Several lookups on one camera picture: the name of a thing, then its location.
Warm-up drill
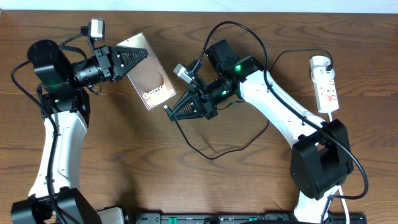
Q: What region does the left camera black cable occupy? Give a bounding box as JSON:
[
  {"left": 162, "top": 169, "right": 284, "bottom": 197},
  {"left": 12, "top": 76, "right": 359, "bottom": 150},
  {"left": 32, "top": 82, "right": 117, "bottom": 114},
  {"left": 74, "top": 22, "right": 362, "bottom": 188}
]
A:
[{"left": 11, "top": 32, "right": 94, "bottom": 224}]

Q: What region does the black USB charging cable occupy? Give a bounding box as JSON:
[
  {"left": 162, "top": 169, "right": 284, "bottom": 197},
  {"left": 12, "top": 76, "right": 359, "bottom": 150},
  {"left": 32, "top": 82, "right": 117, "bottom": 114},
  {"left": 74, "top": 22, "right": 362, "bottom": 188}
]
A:
[{"left": 163, "top": 49, "right": 334, "bottom": 161}]

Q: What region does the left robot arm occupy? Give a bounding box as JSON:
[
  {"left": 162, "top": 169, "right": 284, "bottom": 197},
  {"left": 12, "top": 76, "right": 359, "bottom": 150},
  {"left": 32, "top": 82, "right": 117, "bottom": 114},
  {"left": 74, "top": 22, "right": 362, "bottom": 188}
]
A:
[{"left": 11, "top": 40, "right": 148, "bottom": 223}]

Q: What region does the white power strip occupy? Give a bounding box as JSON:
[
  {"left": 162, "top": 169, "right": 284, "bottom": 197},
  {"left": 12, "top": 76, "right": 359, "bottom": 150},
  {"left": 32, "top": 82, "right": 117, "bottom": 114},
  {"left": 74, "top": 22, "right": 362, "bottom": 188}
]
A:
[{"left": 310, "top": 55, "right": 339, "bottom": 114}]

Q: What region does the right camera black cable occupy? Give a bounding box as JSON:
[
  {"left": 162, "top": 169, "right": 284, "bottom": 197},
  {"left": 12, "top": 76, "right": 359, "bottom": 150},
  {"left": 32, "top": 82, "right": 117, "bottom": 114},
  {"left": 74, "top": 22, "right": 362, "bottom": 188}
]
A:
[{"left": 192, "top": 21, "right": 369, "bottom": 224}]

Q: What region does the white power strip cord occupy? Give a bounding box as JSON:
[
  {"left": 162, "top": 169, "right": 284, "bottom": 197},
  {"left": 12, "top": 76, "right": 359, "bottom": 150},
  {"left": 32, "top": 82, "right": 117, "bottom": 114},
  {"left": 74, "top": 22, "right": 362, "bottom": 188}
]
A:
[{"left": 327, "top": 112, "right": 351, "bottom": 224}]

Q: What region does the white USB charger plug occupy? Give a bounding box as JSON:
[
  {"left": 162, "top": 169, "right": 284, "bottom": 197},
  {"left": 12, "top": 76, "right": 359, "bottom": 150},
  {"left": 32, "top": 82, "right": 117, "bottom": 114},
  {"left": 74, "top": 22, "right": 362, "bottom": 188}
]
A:
[{"left": 311, "top": 67, "right": 335, "bottom": 83}]

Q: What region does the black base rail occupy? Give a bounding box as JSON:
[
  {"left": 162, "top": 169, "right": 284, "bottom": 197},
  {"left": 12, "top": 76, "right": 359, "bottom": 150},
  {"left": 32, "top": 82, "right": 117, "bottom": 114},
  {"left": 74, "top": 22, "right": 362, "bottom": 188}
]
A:
[{"left": 132, "top": 211, "right": 368, "bottom": 224}]

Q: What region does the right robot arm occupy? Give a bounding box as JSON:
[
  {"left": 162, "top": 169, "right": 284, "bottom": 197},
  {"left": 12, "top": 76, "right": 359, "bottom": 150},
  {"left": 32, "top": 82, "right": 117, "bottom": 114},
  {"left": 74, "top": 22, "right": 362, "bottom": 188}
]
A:
[{"left": 165, "top": 40, "right": 354, "bottom": 223}]

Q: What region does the camera black cable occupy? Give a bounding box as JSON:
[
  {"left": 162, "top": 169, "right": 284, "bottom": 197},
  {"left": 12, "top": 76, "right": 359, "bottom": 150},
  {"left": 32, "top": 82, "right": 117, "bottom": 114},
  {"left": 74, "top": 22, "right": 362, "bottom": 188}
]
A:
[
  {"left": 11, "top": 32, "right": 94, "bottom": 224},
  {"left": 192, "top": 21, "right": 369, "bottom": 224}
]

